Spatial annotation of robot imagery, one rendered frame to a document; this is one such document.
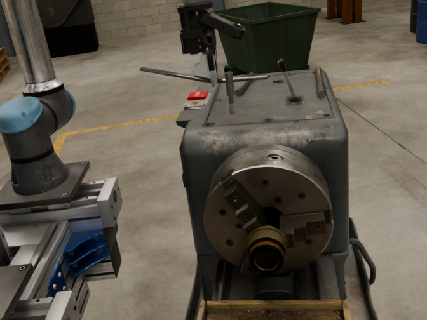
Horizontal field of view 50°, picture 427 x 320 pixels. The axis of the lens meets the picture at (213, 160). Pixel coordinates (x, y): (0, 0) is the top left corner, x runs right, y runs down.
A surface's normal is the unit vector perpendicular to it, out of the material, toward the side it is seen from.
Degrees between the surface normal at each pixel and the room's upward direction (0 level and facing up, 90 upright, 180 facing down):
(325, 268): 0
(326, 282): 0
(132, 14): 90
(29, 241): 0
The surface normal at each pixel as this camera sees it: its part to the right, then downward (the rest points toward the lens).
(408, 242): -0.12, -0.90
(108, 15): 0.15, 0.41
